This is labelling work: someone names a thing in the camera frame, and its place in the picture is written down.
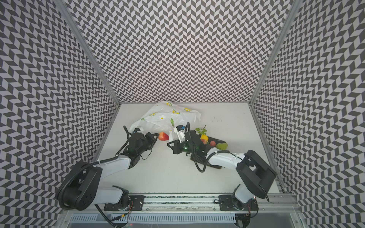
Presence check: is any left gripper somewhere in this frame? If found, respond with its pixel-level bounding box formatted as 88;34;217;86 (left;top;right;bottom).
137;132;159;155

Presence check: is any red fake apple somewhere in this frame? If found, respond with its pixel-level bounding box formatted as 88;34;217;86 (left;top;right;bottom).
158;132;169;141

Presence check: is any white plastic bag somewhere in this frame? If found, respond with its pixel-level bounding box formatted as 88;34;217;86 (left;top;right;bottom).
129;101;201;134

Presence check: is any yellow fake pear with leaves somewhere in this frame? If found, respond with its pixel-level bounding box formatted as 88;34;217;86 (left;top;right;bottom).
195;125;209;144

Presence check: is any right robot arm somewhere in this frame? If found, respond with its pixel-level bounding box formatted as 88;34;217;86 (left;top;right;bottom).
167;130;277;211

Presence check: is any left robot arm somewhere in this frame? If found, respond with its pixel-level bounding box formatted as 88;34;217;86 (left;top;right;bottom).
56;128;159;211

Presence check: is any black square tray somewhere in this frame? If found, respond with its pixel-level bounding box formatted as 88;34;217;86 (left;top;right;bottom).
195;137;226;164

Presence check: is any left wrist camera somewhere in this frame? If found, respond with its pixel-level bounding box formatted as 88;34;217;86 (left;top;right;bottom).
132;128;143;134

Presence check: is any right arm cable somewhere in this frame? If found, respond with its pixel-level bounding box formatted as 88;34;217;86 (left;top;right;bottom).
183;122;243;173

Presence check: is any aluminium front rail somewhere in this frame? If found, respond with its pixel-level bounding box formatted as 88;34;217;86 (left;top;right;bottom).
68;193;301;214

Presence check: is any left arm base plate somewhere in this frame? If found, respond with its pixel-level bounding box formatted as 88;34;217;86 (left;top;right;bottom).
104;195;145;212

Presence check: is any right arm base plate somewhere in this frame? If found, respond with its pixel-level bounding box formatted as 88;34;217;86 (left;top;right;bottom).
214;195;259;212

